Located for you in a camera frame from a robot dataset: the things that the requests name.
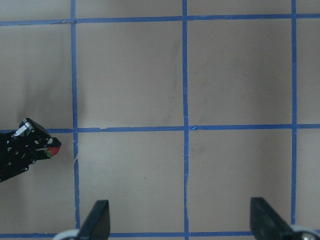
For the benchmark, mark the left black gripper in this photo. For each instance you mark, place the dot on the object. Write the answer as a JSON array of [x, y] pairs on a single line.
[[14, 159]]

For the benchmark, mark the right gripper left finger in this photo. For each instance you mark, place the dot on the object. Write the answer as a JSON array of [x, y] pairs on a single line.
[[97, 225]]

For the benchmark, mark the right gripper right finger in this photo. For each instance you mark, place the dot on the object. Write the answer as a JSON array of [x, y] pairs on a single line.
[[266, 223]]

